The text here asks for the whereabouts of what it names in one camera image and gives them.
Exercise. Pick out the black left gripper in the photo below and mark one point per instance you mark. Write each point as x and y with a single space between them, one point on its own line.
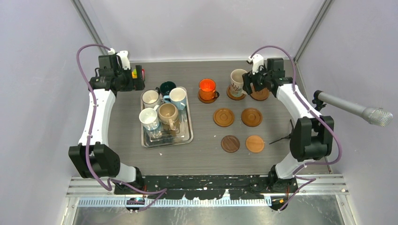
136 84

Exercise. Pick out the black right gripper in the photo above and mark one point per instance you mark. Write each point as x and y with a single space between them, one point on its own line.
249 78

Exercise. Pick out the white mug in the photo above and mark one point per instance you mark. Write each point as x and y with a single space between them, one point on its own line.
151 98

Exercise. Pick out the ringed wooden coaster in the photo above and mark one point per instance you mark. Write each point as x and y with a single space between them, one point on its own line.
206 101
260 95
223 117
251 117
233 97

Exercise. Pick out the small white cup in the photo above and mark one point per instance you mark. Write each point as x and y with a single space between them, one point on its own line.
149 118

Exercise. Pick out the beige tall mug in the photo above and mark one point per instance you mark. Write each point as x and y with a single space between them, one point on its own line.
236 82

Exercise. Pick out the light blue mug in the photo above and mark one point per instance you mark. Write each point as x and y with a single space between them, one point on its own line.
178 97

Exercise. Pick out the cream mug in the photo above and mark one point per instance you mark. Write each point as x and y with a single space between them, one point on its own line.
168 114

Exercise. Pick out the orange translucent cup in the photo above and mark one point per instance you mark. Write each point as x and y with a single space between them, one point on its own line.
207 89

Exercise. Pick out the light wooden coaster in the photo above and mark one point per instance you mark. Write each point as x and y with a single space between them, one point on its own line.
255 144

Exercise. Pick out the dark walnut coaster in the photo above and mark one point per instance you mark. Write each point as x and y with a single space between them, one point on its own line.
230 144

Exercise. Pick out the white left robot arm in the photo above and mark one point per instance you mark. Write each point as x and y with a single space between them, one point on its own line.
92 156

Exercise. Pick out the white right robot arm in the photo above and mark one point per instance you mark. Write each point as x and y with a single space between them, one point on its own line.
289 166

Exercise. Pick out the colourful block puzzle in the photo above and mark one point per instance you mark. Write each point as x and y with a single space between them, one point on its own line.
134 74

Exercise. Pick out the dark green mug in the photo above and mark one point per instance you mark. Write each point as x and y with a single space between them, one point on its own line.
167 87

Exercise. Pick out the black microphone tripod stand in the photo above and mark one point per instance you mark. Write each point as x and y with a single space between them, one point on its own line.
286 136

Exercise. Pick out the metal tray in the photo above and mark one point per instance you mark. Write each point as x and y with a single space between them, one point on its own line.
163 136

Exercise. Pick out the grey microphone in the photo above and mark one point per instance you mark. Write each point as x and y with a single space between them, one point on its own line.
373 115

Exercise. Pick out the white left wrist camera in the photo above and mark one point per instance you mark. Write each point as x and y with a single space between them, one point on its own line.
124 56

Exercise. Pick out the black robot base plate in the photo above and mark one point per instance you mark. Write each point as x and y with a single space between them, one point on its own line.
210 187

